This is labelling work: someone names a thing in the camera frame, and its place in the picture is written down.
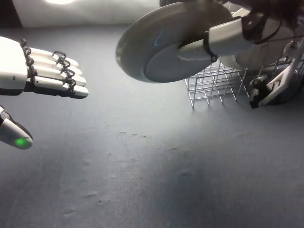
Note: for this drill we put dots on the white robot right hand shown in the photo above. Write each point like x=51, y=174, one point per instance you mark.
x=225, y=38

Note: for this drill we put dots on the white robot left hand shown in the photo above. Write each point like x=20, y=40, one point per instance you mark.
x=14, y=69

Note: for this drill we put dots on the grey table cloth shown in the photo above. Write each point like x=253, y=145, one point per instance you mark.
x=142, y=166

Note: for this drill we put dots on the white backdrop sheet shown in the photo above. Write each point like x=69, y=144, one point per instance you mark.
x=95, y=14

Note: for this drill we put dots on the white round plate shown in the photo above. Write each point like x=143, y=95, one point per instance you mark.
x=142, y=47

